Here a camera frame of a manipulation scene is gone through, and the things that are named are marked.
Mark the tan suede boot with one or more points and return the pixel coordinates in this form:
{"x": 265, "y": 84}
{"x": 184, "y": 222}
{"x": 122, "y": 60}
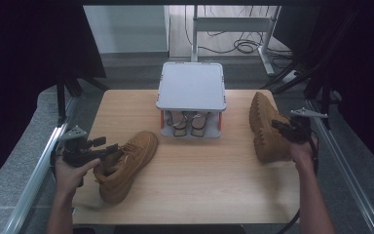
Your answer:
{"x": 268, "y": 130}
{"x": 126, "y": 165}

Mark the white power strip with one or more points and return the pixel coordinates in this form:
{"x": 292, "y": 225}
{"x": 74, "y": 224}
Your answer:
{"x": 290, "y": 76}

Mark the black metal stand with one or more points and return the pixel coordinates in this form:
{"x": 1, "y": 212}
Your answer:
{"x": 61, "y": 97}
{"x": 324, "y": 97}

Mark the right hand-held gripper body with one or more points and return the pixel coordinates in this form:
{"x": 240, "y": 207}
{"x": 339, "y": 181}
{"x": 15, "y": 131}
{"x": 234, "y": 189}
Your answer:
{"x": 300, "y": 130}

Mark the white panel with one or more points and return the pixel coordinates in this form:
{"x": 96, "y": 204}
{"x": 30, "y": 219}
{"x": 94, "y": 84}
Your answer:
{"x": 126, "y": 29}

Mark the dark curtain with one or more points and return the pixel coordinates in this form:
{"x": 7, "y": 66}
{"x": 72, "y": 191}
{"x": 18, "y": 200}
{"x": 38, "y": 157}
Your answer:
{"x": 22, "y": 65}
{"x": 363, "y": 65}

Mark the aluminium rail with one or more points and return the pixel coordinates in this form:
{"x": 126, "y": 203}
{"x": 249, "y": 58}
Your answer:
{"x": 347, "y": 169}
{"x": 35, "y": 175}

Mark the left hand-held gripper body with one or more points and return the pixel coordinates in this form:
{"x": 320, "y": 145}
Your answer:
{"x": 76, "y": 152}

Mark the person's right hand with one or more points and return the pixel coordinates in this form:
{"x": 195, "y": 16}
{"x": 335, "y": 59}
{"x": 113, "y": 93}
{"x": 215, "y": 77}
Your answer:
{"x": 302, "y": 152}

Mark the white metal desk frame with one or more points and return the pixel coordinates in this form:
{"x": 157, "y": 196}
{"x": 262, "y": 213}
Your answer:
{"x": 232, "y": 24}

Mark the person's left hand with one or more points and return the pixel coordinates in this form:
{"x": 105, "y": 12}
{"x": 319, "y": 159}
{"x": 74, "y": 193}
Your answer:
{"x": 68, "y": 178}

